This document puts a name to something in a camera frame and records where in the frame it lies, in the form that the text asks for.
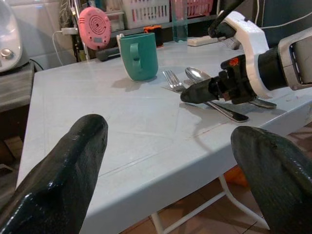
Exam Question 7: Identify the white rounded appliance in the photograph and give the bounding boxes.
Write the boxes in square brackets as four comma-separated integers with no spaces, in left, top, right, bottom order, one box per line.
[0,0,30,74]

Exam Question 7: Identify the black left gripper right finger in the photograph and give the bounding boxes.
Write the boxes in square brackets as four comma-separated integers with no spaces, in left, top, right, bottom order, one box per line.
[230,126,312,234]

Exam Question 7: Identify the white plastic basket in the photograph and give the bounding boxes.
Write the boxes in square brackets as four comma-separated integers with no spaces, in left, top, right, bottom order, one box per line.
[121,0,171,29]

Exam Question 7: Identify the dark teal fabric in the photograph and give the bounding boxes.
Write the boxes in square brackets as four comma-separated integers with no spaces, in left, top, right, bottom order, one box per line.
[252,0,312,48]

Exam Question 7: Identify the pink plastic basket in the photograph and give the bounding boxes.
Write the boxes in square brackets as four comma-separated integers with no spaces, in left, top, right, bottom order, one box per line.
[170,0,218,18]

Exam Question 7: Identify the orange object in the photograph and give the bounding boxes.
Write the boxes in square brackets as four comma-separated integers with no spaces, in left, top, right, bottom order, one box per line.
[225,168,250,188]

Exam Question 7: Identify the teal plastic mug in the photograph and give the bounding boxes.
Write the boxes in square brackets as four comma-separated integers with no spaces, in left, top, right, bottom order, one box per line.
[118,32,159,82]

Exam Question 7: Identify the silver metal spoon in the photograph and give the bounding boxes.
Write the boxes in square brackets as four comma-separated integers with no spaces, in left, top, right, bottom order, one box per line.
[184,66,278,110]

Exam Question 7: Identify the orange and black gadget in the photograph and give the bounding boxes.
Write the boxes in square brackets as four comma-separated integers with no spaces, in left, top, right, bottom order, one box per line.
[143,25,163,47]

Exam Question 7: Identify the clear tall glass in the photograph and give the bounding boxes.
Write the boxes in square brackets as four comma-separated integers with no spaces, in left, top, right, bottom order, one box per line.
[172,0,188,42]

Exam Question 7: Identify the white charger with cable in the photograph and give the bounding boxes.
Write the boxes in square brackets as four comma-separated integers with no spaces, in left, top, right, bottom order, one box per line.
[52,27,76,66]

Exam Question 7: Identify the white power strip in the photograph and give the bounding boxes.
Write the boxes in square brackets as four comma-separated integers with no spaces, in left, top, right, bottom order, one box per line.
[187,36,220,46]

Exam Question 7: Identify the black bar-shaped object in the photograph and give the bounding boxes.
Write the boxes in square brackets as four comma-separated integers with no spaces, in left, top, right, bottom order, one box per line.
[96,47,120,61]

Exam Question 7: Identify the grey side table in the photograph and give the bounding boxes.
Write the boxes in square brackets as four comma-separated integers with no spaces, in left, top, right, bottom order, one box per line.
[0,62,37,171]

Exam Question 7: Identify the thin white cable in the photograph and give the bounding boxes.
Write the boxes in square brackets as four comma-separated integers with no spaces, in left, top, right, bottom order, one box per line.
[261,19,312,29]

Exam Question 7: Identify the pink round device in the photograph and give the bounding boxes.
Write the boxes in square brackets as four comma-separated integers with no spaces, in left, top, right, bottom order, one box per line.
[78,7,112,51]

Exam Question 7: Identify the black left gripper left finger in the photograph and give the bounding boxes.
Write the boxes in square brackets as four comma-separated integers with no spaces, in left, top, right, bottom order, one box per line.
[0,114,109,234]

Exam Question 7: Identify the white metal table frame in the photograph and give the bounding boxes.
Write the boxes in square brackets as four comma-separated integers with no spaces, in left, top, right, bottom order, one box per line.
[150,174,271,234]

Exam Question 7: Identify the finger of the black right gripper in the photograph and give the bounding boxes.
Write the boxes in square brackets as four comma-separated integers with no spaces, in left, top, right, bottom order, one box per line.
[180,78,216,103]
[208,0,246,39]

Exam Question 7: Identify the silver metal fork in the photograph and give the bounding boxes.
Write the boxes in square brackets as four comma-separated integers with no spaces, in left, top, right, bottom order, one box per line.
[162,70,250,123]

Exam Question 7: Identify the grey metal shelf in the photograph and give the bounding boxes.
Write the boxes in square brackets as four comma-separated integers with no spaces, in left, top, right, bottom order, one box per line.
[107,14,219,34]

